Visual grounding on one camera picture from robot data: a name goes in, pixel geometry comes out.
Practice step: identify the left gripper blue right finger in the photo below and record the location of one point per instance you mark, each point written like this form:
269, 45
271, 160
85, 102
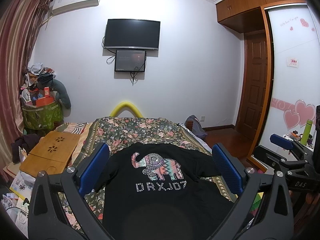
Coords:
230, 168

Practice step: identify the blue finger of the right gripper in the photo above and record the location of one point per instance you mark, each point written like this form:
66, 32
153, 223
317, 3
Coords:
281, 142

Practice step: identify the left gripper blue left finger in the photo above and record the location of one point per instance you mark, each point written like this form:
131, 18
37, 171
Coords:
91, 167

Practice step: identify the black elephant print t-shirt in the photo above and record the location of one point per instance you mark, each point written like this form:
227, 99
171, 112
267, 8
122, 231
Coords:
161, 191

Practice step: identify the green water bottle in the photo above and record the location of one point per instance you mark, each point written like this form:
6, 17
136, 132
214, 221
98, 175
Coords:
306, 132

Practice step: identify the white sliding wardrobe door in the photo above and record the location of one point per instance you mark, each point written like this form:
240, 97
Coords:
295, 92

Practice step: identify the bamboo lap desk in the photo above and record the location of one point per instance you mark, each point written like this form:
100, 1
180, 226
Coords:
51, 154

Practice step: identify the floral green bed quilt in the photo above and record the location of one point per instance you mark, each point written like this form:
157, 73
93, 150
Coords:
120, 133

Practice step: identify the brown wooden door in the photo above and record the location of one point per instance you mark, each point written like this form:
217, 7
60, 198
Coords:
254, 84

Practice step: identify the striped pillow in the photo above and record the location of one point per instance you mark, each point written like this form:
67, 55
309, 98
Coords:
73, 127

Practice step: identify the green fabric storage bin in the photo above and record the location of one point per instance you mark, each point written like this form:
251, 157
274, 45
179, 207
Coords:
44, 117

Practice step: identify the orange red box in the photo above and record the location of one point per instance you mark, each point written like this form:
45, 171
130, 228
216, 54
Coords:
46, 99

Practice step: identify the wooden overhead cabinet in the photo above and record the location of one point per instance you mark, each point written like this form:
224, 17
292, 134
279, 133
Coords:
244, 16

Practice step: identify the pink striped curtain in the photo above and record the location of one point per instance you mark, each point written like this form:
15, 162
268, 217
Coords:
20, 26

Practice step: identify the white wall power socket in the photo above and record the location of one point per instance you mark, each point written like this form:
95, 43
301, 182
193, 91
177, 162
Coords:
202, 118

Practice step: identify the yellow foam bed rail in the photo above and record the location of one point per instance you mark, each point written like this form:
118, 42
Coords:
125, 105

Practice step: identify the small black wall monitor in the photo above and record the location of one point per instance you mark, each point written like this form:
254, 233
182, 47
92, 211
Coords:
130, 61

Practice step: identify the large black wall television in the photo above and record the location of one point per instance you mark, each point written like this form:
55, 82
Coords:
132, 34

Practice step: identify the white wall air conditioner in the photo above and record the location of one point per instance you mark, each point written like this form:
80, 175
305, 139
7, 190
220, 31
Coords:
63, 6

